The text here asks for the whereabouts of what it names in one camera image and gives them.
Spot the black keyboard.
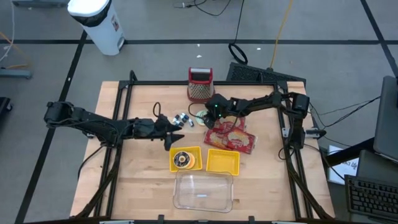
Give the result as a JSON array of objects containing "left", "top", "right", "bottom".
[{"left": 344, "top": 174, "right": 398, "bottom": 222}]

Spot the black perforated floor panel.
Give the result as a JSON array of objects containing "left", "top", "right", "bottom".
[{"left": 226, "top": 62, "right": 307, "bottom": 85}]

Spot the red printed package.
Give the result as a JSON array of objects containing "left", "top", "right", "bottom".
[
  {"left": 203, "top": 126, "right": 258, "bottom": 155},
  {"left": 214, "top": 116, "right": 246, "bottom": 133}
]

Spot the black looped floor cable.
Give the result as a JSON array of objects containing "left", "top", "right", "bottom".
[{"left": 228, "top": 0, "right": 249, "bottom": 65}]

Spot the thin black floor cable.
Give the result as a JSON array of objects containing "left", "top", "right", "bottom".
[{"left": 173, "top": 0, "right": 233, "bottom": 17}]

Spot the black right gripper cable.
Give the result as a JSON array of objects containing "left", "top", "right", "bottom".
[{"left": 187, "top": 102, "right": 212, "bottom": 121}]

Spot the white trash can black bag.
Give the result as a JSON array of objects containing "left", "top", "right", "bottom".
[{"left": 67, "top": 0, "right": 126, "bottom": 56}]

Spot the pale yellow tape roll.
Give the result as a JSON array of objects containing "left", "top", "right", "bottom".
[{"left": 195, "top": 109, "right": 211, "bottom": 127}]

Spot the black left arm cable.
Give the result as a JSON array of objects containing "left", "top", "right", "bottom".
[{"left": 76, "top": 144, "right": 108, "bottom": 180}]

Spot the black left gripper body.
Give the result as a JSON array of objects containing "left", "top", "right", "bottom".
[{"left": 133, "top": 117, "right": 170, "bottom": 141}]

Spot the grey laptop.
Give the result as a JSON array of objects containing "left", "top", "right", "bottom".
[{"left": 373, "top": 75, "right": 398, "bottom": 162}]

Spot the red metal box grater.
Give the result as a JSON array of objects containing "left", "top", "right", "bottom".
[{"left": 187, "top": 67, "right": 215, "bottom": 103}]

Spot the silver metal mounting bracket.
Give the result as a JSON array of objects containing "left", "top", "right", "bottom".
[{"left": 306, "top": 128, "right": 326, "bottom": 139}]

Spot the yellow cable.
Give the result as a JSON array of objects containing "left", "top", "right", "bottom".
[{"left": 269, "top": 0, "right": 294, "bottom": 70}]

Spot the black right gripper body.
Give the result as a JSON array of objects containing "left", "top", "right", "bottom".
[{"left": 207, "top": 93, "right": 233, "bottom": 121}]

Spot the white paper sheet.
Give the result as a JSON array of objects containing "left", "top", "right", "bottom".
[{"left": 328, "top": 145, "right": 360, "bottom": 185}]

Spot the clear plastic container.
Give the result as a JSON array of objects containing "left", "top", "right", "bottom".
[{"left": 172, "top": 170, "right": 234, "bottom": 213}]

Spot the black cables to laptop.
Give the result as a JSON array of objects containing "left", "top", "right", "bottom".
[{"left": 309, "top": 95, "right": 382, "bottom": 129}]

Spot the black orange wire spool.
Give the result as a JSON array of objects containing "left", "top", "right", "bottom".
[{"left": 173, "top": 151, "right": 196, "bottom": 170}]

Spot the yellow slotted plastic basket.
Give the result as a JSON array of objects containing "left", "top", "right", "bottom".
[
  {"left": 206, "top": 148, "right": 241, "bottom": 177},
  {"left": 169, "top": 146, "right": 203, "bottom": 173}
]

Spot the black aluminium rig frame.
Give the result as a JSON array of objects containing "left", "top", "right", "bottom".
[{"left": 74, "top": 70, "right": 335, "bottom": 224}]

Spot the white floor cable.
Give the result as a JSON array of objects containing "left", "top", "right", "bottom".
[{"left": 0, "top": 0, "right": 17, "bottom": 63}]

